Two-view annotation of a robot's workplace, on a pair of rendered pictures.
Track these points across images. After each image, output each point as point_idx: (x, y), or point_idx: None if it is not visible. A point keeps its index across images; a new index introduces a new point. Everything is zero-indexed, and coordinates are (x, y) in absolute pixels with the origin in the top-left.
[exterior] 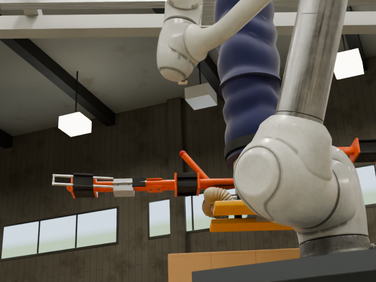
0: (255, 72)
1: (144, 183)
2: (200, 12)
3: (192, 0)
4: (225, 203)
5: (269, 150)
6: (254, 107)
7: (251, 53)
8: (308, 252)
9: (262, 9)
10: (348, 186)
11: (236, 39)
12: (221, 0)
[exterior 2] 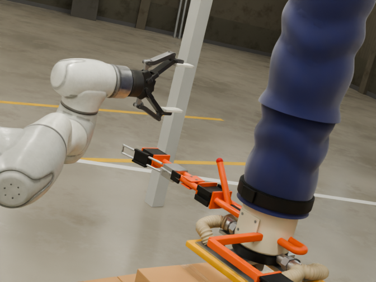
0: (271, 108)
1: (177, 181)
2: (83, 98)
3: (62, 93)
4: (191, 248)
5: None
6: (262, 150)
7: (277, 79)
8: None
9: (319, 10)
10: None
11: (275, 50)
12: None
